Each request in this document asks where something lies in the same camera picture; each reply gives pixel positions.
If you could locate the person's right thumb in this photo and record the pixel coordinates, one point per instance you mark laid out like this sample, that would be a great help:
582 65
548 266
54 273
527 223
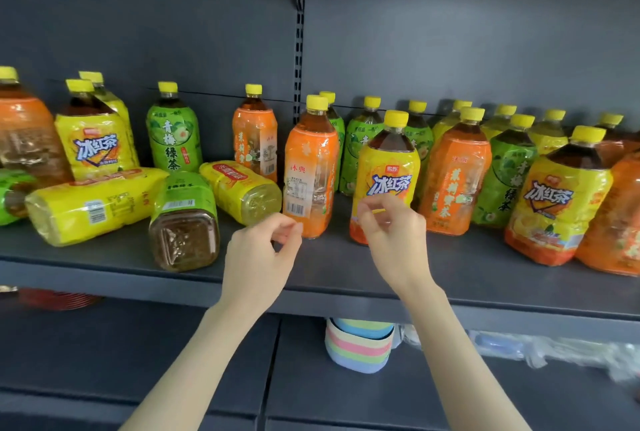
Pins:
366 225

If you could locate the person's right forearm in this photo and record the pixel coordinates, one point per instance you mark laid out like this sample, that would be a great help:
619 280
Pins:
460 365

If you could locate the slotted dark grey shelf upright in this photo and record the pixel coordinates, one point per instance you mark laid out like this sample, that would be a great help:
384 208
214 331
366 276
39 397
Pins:
299 45

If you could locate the red round plastic item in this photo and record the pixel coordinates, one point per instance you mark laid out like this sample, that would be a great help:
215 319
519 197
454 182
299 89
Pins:
57 299

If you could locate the person's left thumb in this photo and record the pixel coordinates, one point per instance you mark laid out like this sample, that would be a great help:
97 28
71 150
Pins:
289 247

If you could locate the person's right hand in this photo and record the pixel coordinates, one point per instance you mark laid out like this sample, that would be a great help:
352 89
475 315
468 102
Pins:
400 245

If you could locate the large orange label tea bottle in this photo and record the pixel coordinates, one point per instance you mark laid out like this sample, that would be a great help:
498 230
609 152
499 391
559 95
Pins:
25 130

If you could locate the clear plastic wrapped goods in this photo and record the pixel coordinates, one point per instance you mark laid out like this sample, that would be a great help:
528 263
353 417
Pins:
575 350

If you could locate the yellow label tea bottle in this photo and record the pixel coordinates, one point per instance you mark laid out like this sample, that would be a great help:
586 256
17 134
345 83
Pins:
95 206
123 115
240 190
95 145

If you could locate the shiny gold item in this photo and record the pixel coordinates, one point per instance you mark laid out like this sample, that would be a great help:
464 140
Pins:
7 290

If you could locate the person's left forearm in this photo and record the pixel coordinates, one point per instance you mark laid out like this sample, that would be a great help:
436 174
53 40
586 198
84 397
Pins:
200 370

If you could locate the slim orange label tea bottle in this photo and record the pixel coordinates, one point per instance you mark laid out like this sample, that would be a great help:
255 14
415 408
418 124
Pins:
253 140

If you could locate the green label tea bottle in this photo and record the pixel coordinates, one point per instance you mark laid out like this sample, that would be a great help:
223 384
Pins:
173 140
12 195
183 238

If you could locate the row of assorted drink bottles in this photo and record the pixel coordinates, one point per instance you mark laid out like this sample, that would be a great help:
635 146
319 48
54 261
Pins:
452 180

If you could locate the blue item in plastic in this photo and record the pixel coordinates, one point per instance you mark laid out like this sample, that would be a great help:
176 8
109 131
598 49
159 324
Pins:
497 345

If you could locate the dark grey shelf back panel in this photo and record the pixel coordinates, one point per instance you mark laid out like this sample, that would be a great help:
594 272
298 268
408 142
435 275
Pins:
150 20
475 30

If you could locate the person's left hand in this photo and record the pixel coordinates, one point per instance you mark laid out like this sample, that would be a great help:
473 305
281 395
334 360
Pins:
255 265

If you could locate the dark grey metal shelf board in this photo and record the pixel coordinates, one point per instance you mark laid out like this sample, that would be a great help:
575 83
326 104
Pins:
100 355
475 270

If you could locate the pastel striped stacked containers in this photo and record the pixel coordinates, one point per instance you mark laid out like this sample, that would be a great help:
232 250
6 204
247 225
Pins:
357 348

